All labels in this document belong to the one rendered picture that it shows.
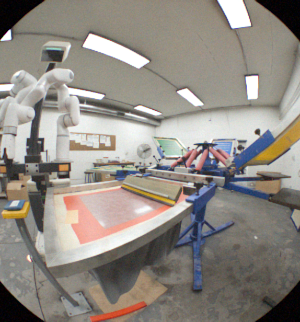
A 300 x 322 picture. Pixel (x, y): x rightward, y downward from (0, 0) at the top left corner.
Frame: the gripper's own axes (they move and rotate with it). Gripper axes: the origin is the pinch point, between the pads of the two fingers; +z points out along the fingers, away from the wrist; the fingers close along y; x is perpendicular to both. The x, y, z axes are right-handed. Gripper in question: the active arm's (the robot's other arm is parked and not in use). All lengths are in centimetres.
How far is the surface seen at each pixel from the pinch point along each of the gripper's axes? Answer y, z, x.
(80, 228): 25.2, 15.5, 28.3
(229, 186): 46, 21, 139
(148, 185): 14, 10, 67
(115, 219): 25, 15, 41
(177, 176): 13, 9, 99
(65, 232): 25.7, 15.5, 23.2
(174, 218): 41, 13, 52
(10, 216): 6.4, 17.3, -1.9
